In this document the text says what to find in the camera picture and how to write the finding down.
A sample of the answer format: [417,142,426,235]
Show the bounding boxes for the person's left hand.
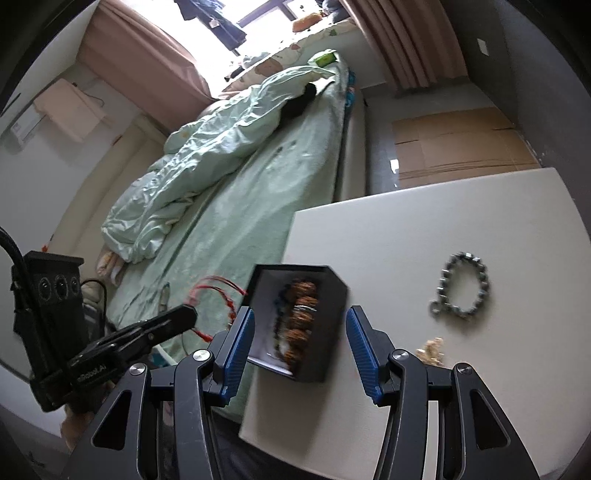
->
[60,401,100,453]

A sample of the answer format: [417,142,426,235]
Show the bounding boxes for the dark hanging coat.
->
[203,0,247,49]

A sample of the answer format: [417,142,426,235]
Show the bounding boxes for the black jewelry box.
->
[239,264,348,384]

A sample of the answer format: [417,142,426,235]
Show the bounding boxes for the cream headboard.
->
[46,115,167,259]

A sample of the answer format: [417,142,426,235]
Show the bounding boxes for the light green duvet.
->
[100,65,340,264]

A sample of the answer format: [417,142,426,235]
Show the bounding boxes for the pink pillow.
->
[96,251,125,282]

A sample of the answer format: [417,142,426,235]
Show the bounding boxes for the beige hanging towel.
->
[36,78,107,141]

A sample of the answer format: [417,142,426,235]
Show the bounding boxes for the beige bead trinket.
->
[416,338,446,367]

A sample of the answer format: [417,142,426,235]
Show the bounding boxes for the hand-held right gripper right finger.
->
[346,305,541,480]

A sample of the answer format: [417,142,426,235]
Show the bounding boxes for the cardboard sheets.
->
[392,107,541,190]

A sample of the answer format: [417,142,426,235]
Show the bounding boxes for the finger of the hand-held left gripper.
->
[95,305,199,356]

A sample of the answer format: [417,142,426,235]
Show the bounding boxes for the bed with green sheet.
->
[60,46,368,421]

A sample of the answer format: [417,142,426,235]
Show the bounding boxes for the grey wardrobe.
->
[462,0,591,222]

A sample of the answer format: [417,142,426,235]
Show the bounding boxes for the pink curtain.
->
[342,0,469,90]
[81,0,213,100]

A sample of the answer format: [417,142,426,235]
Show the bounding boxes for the red cord necklace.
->
[182,275,247,344]

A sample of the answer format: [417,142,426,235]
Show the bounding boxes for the silver metal bead bracelet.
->
[429,250,490,319]

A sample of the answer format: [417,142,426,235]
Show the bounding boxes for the printed window seat cushion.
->
[222,21,358,93]

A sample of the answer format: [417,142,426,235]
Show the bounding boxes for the black cloth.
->
[283,83,318,118]

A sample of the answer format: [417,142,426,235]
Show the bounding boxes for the white air conditioner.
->
[9,104,47,144]

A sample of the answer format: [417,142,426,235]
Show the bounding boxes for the orange plush toy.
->
[293,11,321,32]

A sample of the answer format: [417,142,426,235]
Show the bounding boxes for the white low table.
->
[238,167,580,480]

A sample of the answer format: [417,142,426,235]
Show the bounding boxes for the dark bead bracelet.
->
[265,286,289,361]

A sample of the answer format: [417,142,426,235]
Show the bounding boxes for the brown walnut bead bracelet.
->
[279,279,320,365]

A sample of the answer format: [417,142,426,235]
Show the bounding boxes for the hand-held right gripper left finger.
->
[69,305,257,480]

